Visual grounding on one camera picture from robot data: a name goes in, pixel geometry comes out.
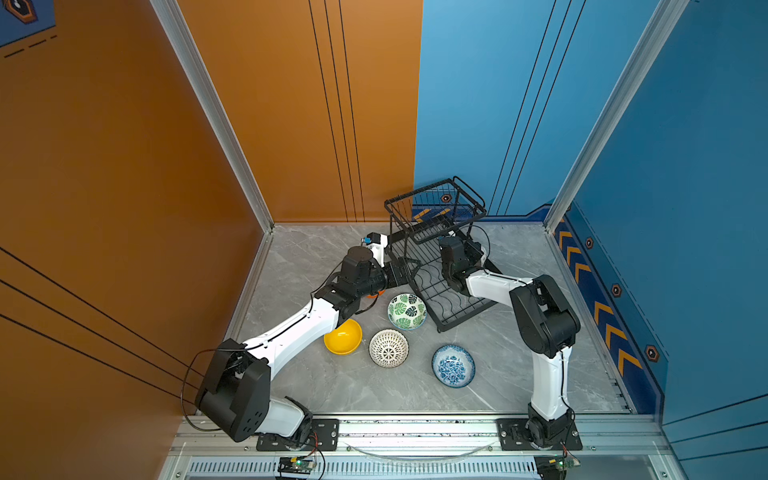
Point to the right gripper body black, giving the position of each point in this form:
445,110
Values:
474,255

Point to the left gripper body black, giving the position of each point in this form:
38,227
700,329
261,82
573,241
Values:
380,279

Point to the black wire dish rack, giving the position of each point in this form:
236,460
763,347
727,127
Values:
431,242

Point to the yellow bowl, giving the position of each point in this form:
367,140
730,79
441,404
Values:
345,339

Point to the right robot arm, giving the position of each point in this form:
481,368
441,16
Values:
547,325

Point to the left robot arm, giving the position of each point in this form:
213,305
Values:
235,393

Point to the green leaf pattern bowl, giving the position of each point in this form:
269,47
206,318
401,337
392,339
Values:
407,311

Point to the white lattice pattern bowl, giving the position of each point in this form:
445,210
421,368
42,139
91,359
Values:
388,348

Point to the blue floral pattern bowl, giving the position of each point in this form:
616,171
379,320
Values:
453,366

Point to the left green circuit board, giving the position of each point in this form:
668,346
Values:
295,468

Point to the green circuit board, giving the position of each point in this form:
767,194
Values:
555,468
295,468

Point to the right green circuit board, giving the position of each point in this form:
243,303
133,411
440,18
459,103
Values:
555,468

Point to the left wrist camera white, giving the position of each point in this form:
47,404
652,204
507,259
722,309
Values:
376,243

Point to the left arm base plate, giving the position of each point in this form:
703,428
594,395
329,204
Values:
317,433

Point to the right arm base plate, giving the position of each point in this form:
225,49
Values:
518,434

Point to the aluminium front rail frame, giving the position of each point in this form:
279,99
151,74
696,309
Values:
432,446

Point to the right aluminium corner post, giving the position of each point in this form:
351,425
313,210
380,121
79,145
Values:
652,40

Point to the aluminium corner post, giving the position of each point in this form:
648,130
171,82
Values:
177,31
652,40

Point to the left aluminium corner post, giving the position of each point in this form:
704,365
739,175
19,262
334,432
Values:
177,31

